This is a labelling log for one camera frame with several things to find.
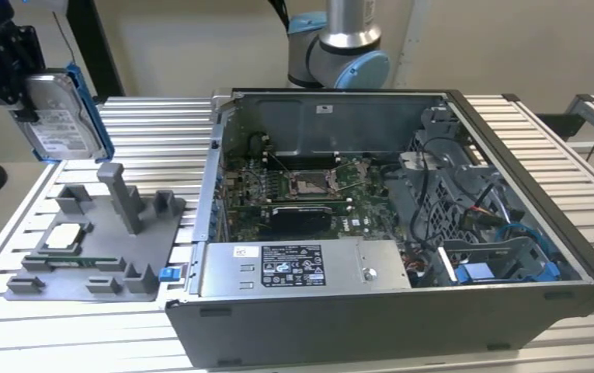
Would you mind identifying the hard disk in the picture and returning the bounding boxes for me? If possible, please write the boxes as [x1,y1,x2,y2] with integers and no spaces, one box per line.
[15,61,117,164]

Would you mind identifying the grey metal disk bay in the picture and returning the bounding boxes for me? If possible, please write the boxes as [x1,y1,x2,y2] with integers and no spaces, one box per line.
[439,235,562,287]

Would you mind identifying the silver CPU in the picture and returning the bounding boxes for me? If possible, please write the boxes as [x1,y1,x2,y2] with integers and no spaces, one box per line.
[45,224,83,250]

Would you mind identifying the green RAM stick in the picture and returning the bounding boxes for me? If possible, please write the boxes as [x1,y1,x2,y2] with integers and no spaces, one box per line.
[29,256,120,270]

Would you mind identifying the grey parts rack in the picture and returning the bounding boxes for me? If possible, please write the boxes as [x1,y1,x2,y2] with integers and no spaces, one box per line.
[4,162,188,303]

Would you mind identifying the thin metal locking lever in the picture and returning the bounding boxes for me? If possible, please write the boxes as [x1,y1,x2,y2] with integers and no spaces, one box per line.
[268,152,295,174]

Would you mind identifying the silver power supply unit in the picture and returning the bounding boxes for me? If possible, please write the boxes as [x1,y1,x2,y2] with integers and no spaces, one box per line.
[198,239,412,298]

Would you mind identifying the CPU socket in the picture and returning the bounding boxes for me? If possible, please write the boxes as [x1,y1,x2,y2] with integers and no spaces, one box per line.
[286,170,336,196]

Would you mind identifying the black RAM slot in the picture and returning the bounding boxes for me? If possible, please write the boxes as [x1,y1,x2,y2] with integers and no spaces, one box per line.
[268,196,354,204]

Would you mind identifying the black graphics card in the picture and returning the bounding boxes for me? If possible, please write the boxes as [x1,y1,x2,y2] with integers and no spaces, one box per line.
[270,205,334,239]

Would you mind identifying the metal socket cover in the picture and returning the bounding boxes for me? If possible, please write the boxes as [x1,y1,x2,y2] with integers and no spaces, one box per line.
[327,157,370,192]

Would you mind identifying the green motherboard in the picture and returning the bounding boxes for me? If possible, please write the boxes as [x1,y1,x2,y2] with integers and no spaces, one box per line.
[220,153,411,242]

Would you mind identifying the dark grey PC case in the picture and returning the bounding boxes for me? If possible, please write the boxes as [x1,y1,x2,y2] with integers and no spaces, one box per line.
[164,87,594,369]

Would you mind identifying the blue plastic bay carrier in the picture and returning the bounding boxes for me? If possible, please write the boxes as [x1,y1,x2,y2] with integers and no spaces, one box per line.
[454,263,498,281]

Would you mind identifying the thin black wall cable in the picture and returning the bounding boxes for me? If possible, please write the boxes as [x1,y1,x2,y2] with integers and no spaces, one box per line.
[51,10,77,65]

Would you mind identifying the black upright post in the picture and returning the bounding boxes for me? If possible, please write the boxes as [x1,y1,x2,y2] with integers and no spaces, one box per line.
[65,0,125,104]

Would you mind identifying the black hanging cables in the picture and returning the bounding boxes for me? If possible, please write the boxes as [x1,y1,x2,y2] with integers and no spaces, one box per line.
[267,0,292,23]

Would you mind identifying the long black wire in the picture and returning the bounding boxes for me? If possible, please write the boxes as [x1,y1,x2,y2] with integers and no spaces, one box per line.
[410,136,466,249]

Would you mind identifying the grey perforated metal bracket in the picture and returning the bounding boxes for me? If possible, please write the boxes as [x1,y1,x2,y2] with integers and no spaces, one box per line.
[383,127,504,249]

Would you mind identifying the red yellow power wire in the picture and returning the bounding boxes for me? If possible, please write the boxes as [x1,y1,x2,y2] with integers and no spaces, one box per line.
[464,205,526,234]

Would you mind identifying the blue wire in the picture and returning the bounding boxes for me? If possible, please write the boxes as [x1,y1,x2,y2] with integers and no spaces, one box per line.
[496,221,554,266]

